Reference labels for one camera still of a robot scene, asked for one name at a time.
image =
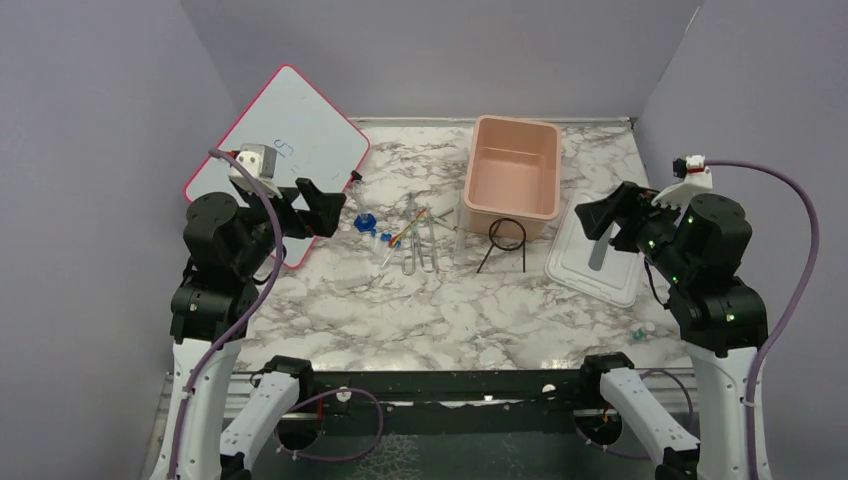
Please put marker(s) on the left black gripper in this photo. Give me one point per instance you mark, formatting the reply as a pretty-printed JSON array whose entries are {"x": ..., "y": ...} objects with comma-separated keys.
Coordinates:
[{"x": 325, "y": 209}]

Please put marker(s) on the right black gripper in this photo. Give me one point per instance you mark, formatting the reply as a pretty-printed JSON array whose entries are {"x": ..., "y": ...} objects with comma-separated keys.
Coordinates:
[{"x": 627, "y": 205}]

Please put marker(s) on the glass thermometer rod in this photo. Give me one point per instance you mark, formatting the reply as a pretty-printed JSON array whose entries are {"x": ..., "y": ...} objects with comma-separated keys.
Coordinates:
[{"x": 434, "y": 255}]

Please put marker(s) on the clay pipe triangle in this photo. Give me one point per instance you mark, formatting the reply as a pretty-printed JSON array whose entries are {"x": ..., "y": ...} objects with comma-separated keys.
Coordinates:
[{"x": 443, "y": 209}]

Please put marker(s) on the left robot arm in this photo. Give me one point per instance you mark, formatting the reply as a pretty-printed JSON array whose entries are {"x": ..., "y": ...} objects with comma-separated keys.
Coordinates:
[{"x": 227, "y": 244}]

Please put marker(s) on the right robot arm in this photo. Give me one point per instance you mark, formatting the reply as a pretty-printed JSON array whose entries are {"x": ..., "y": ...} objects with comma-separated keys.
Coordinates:
[{"x": 722, "y": 321}]

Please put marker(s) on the white plastic bin lid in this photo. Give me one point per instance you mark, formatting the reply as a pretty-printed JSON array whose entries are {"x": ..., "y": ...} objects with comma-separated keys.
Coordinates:
[{"x": 592, "y": 267}]

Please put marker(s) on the clear test tube rack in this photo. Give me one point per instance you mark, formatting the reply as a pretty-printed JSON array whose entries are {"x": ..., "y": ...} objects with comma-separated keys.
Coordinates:
[{"x": 343, "y": 282}]

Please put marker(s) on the pink plastic bin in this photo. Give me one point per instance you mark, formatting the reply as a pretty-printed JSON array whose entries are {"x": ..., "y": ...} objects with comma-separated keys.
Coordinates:
[{"x": 512, "y": 184}]

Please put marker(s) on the white board with pink frame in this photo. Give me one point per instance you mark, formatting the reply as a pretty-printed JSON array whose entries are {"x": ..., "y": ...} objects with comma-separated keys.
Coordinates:
[{"x": 313, "y": 139}]

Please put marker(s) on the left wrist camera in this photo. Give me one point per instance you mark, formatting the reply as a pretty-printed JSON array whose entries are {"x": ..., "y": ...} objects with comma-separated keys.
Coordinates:
[{"x": 258, "y": 160}]

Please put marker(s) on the black metal base rail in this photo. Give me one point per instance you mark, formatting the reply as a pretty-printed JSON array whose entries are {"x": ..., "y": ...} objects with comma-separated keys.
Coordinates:
[{"x": 360, "y": 403}]

